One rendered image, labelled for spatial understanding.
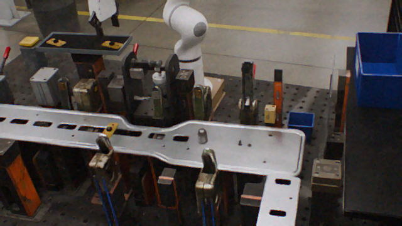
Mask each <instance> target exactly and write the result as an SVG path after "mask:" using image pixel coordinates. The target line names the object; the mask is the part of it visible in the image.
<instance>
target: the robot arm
mask: <svg viewBox="0 0 402 226"><path fill-rule="evenodd" d="M189 5H190V0H167V2H166V4H165V7H164V10H163V19H164V22H165V23H166V25H167V27H169V28H170V29H172V30H174V31H176V32H177V33H179V34H180V36H181V37H182V38H181V39H180V40H179V41H178V42H177V43H176V45H175V54H177V55H178V59H179V65H180V69H188V70H194V75H195V85H194V87H195V86H196V85H203V86H210V87H211V92H212V83H211V81H210V80H209V79H206V78H204V71H203V65H202V52H201V43H202V40H203V39H204V38H205V36H206V34H207V33H208V31H209V26H208V23H207V21H206V19H205V17H204V16H203V15H202V14H201V13H199V12H198V11H196V10H194V9H192V8H190V6H189ZM89 9H90V18H89V23H90V24H91V26H93V27H94V28H95V30H96V32H97V36H99V37H104V32H103V29H102V28H101V24H102V21H104V20H105V19H107V18H108V17H110V16H111V20H112V25H113V26H114V27H120V25H119V20H118V16H119V14H118V13H119V3H115V0H89ZM97 22H99V24H97Z"/></svg>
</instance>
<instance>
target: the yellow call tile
mask: <svg viewBox="0 0 402 226"><path fill-rule="evenodd" d="M38 40H39V37H26V38H25V39H23V40H22V41H21V42H19V45H23V46H33V45H34V44H35V43H36V42H37V41H38Z"/></svg>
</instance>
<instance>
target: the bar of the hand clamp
mask: <svg viewBox="0 0 402 226"><path fill-rule="evenodd" d="M253 67H254V61H253V60H243V61H242V62H241V104H242V109H243V110H244V109H245V107H246V106H245V105H244V104H245V102H246V97H250V110H253Z"/></svg>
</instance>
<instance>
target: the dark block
mask: <svg viewBox="0 0 402 226"><path fill-rule="evenodd" d="M176 85H177V92H178V93H179V97H180V106H181V111H182V120H183V122H184V121H187V120H195V116H194V109H193V99H192V95H193V88H194V85H195V75H194V70H188V69H181V70H180V71H179V73H178V75H177V77H176Z"/></svg>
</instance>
